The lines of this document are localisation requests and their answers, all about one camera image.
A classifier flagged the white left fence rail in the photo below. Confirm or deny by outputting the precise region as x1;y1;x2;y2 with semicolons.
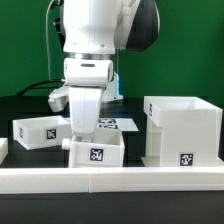
0;138;8;165

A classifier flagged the white front fence rail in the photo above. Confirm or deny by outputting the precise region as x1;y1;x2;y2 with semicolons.
0;166;224;194

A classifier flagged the black cable bundle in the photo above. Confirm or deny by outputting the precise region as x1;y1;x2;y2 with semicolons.
15;78;67;98

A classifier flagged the marker tag sheet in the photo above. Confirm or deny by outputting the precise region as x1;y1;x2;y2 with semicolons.
98;118;138;132

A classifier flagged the white rear drawer box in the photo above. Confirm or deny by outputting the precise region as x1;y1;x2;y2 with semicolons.
13;115;72;150

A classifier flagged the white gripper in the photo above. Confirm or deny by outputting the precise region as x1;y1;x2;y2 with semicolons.
64;58;113;138

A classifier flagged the white drawer box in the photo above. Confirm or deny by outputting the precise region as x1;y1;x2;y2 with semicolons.
62;128;125;168
13;115;72;150

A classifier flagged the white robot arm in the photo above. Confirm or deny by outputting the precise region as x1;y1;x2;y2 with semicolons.
62;0;160;138

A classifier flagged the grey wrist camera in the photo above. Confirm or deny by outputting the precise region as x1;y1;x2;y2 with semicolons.
48;86;69;112

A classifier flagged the white drawer cabinet frame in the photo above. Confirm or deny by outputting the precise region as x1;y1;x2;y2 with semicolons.
142;96;223;167

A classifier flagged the white fence rail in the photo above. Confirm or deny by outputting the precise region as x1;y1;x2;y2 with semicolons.
0;138;8;165
0;166;224;194

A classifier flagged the white front drawer box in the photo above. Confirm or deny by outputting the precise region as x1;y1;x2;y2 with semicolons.
62;128;125;168

